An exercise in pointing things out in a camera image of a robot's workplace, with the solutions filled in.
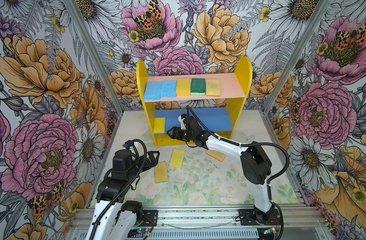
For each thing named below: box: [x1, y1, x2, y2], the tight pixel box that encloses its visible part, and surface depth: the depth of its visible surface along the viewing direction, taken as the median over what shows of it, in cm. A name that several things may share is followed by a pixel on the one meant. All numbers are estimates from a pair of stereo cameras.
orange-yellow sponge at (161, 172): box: [155, 161, 168, 184], surface depth 89 cm
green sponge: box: [191, 78, 206, 96], surface depth 76 cm
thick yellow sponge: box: [176, 78, 192, 97], surface depth 76 cm
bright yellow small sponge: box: [153, 117, 166, 134], surface depth 95 cm
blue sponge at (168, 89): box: [160, 80, 177, 98], surface depth 75 cm
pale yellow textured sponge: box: [169, 148, 186, 169], surface depth 96 cm
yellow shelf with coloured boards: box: [136, 56, 253, 147], surface depth 78 cm
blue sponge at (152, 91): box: [144, 82, 163, 100], surface depth 74 cm
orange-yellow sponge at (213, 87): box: [205, 78, 221, 97], surface depth 75 cm
